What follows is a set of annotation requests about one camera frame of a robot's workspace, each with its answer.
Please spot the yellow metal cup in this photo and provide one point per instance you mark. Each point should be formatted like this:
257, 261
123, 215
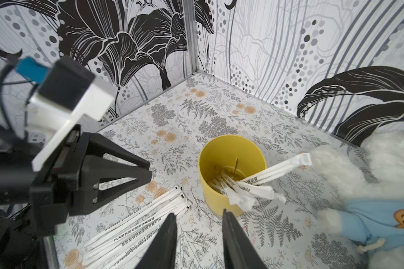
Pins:
236, 156

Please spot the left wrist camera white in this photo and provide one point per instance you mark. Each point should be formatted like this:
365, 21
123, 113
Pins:
66, 92

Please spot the aluminium frame post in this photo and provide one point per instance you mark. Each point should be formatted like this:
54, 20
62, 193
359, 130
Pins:
191, 36

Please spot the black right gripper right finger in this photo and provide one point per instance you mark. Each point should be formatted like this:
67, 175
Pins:
238, 251

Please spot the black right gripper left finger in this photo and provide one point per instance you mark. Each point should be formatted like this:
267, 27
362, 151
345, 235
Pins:
161, 253

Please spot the white straw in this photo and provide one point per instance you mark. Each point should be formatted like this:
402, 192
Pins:
137, 233
130, 219

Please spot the bundle of wrapped straws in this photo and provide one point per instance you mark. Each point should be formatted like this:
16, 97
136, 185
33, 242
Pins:
244, 193

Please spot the white plush bunny toy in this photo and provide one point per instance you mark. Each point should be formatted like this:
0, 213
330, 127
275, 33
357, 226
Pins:
373, 212

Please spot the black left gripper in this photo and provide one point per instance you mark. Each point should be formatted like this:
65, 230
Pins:
60, 189

